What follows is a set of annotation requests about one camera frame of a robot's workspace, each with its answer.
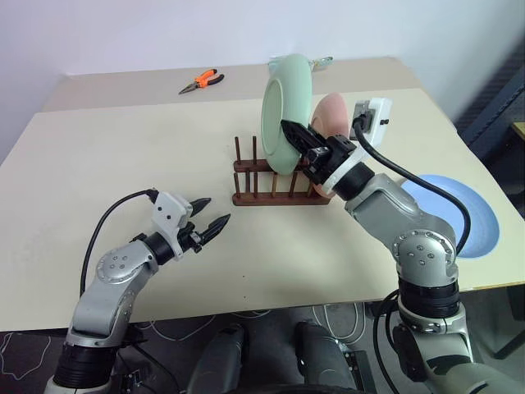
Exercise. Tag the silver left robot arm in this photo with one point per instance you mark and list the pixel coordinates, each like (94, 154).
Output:
(110, 295)

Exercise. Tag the blue plate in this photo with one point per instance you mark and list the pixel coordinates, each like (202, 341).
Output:
(480, 221)

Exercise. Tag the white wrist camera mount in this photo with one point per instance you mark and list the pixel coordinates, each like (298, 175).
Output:
(375, 119)
(168, 211)

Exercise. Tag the dark slatted cabinet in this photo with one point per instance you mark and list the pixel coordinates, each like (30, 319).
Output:
(500, 102)

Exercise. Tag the pink plate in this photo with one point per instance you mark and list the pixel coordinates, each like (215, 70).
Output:
(333, 113)

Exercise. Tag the wooden dish rack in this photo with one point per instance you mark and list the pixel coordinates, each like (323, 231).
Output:
(262, 200)

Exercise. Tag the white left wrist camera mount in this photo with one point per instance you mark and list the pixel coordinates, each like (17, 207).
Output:
(168, 211)

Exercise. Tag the dark grey rounded housing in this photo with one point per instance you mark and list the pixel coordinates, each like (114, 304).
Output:
(320, 361)
(221, 361)

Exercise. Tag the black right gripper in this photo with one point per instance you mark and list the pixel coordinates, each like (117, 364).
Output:
(334, 154)

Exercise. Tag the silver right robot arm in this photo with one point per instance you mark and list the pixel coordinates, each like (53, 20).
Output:
(422, 254)

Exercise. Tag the green plate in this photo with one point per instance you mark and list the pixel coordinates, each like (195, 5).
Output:
(283, 94)

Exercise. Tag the small metal tool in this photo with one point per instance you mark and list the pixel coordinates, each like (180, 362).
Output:
(323, 62)

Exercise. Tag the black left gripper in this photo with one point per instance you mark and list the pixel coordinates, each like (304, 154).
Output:
(190, 239)

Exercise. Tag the light wooden furniture piece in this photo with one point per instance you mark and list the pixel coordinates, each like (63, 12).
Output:
(519, 131)

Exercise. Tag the dark table leg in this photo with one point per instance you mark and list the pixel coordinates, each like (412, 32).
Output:
(508, 320)

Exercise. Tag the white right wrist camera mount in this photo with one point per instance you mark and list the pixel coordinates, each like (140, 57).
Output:
(375, 119)

